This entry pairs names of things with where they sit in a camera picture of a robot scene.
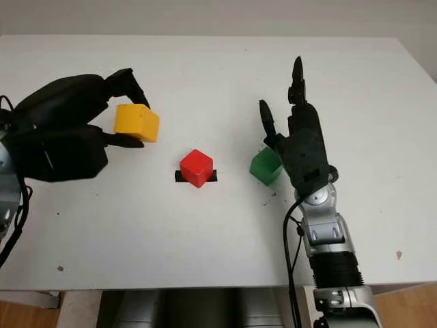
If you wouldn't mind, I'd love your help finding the green wooden cube block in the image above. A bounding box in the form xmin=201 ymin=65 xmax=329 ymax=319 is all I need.
xmin=249 ymin=147 xmax=283 ymax=187

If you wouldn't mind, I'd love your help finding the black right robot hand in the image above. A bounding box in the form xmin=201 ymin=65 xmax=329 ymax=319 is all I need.
xmin=258 ymin=55 xmax=322 ymax=148

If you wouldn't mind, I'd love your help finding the red wooden cube block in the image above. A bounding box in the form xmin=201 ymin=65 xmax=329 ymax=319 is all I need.
xmin=180 ymin=148 xmax=213 ymax=189

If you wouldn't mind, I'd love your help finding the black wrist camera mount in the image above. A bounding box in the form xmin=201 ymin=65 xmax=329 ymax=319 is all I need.
xmin=272 ymin=128 xmax=339 ymax=193
xmin=5 ymin=124 xmax=109 ymax=182

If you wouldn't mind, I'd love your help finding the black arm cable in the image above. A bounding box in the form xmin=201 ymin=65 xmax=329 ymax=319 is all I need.
xmin=0 ymin=95 xmax=34 ymax=269
xmin=282 ymin=201 xmax=305 ymax=328

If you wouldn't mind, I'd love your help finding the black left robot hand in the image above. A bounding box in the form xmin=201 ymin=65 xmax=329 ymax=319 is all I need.
xmin=15 ymin=68 xmax=153 ymax=148

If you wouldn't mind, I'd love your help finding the grey robot body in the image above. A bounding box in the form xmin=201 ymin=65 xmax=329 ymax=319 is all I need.
xmin=97 ymin=289 xmax=292 ymax=328

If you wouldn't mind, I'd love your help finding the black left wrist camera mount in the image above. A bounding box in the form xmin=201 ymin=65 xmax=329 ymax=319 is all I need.
xmin=5 ymin=124 xmax=109 ymax=182

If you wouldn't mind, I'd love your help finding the yellow wooden cube block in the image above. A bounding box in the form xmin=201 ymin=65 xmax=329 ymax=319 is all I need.
xmin=113 ymin=104 xmax=160 ymax=144

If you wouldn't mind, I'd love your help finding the black tape strip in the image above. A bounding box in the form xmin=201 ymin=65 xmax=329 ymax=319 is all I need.
xmin=173 ymin=169 xmax=219 ymax=183

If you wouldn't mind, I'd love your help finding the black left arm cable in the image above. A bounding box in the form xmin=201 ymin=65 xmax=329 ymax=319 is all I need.
xmin=0 ymin=95 xmax=34 ymax=269

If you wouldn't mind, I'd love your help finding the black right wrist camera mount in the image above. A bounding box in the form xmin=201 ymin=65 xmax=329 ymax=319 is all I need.
xmin=272 ymin=128 xmax=339 ymax=193

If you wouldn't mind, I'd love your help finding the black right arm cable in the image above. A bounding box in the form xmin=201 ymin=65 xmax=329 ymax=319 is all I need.
xmin=282 ymin=201 xmax=305 ymax=328

